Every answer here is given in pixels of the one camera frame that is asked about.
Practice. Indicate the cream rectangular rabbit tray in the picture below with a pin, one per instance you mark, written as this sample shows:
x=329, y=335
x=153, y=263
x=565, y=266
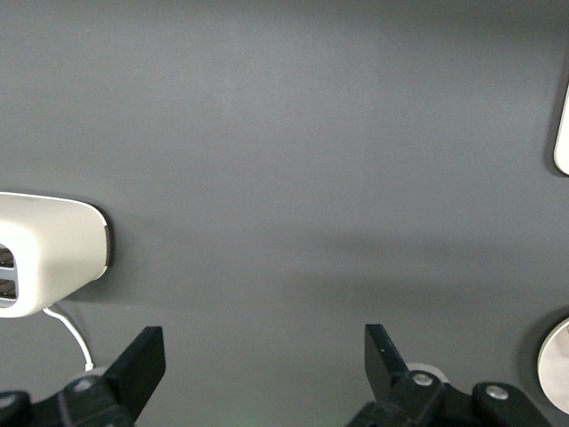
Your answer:
x=563, y=142

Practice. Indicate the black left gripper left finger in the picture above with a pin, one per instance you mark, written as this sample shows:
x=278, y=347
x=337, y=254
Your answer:
x=133, y=369

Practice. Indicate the cream white toaster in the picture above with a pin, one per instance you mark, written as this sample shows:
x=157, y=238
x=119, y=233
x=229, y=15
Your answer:
x=58, y=249

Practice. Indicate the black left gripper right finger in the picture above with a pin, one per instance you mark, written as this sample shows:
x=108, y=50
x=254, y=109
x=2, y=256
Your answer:
x=382, y=364

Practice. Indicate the round cream plate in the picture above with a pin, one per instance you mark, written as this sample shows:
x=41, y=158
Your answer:
x=558, y=369

